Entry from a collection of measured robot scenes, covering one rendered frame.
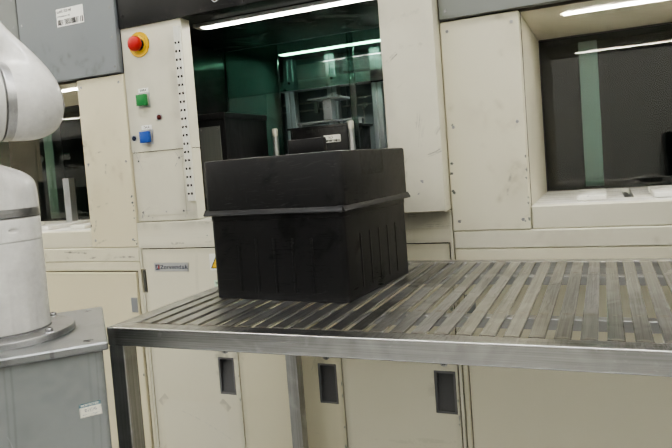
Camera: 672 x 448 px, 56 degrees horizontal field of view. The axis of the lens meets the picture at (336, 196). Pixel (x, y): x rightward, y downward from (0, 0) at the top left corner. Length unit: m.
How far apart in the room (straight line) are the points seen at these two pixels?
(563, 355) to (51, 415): 0.70
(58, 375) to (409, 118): 0.84
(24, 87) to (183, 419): 1.11
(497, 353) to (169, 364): 1.21
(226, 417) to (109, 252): 0.57
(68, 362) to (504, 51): 1.01
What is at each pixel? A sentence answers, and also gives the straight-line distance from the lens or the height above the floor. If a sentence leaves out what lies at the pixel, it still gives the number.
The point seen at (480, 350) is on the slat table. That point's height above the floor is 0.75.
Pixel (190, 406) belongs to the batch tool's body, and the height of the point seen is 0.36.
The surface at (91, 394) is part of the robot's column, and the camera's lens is 1.01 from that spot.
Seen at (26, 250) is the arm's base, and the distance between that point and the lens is 1.06.
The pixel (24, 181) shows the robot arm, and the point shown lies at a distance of 1.07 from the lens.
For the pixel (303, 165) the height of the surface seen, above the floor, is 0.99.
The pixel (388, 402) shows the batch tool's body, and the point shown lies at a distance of 1.57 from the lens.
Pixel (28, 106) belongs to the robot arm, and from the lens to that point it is 1.07.
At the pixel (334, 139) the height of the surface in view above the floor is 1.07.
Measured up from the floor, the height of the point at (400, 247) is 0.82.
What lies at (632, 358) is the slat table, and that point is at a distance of 0.80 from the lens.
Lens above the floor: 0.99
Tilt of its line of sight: 3 degrees down
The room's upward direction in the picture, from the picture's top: 4 degrees counter-clockwise
